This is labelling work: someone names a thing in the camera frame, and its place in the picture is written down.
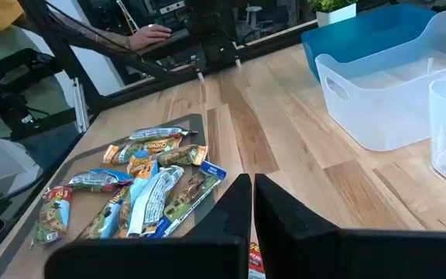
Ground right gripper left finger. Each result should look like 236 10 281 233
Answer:
44 173 253 279

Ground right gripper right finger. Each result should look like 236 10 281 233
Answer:
253 173 446 279

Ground blue white granola bar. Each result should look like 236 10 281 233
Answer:
126 165 186 238

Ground green granola bar blue end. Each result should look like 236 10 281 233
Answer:
149 160 228 239

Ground blue Chewy granola bar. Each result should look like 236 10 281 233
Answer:
77 184 132 240

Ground red green granola bar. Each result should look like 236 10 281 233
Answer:
248 241 266 279
32 184 74 246

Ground orange blue granola bar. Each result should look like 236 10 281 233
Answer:
113 149 160 239

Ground green orange granola bar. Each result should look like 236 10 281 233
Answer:
102 134 184 165
156 143 209 168

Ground blue silver granola bar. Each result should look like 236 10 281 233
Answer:
126 126 199 143
67 168 135 194

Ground grey-bordered silicone baking mat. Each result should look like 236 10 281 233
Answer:
0 112 224 279

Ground blue plastic storage bin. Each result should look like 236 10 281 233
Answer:
300 3 437 81

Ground person's hand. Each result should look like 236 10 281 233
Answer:
128 23 173 52

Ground leafy plant in white pot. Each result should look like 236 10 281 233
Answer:
307 0 359 28

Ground white stool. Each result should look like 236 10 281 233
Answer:
245 5 263 32

